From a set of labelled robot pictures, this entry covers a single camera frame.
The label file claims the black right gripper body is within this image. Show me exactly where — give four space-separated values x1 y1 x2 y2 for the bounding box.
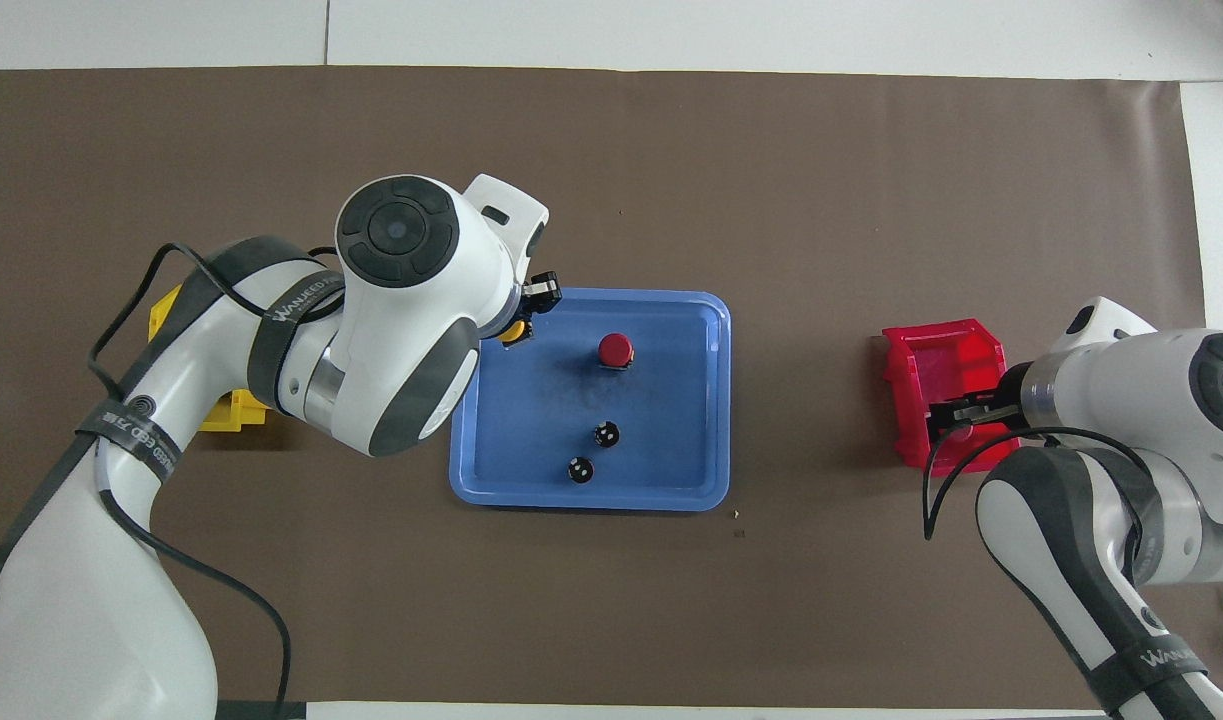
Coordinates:
976 384 1028 429

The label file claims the blue plastic tray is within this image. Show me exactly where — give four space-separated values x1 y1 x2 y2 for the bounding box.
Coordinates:
449 287 732 513

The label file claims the red plastic bin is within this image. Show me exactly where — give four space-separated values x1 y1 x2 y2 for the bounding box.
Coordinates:
881 318 1025 479

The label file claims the brown paper table mat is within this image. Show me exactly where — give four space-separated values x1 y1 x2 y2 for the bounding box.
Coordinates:
0 65 1223 711

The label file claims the yellow plastic bin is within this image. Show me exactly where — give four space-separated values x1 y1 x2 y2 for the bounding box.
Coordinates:
148 283 273 434

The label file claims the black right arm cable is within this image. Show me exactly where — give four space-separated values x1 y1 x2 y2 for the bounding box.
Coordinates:
920 425 1158 542

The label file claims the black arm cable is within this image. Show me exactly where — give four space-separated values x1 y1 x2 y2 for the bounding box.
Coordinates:
88 242 294 720
920 425 1158 542

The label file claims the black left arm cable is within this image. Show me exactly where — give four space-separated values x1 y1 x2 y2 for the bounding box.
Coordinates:
88 242 294 720

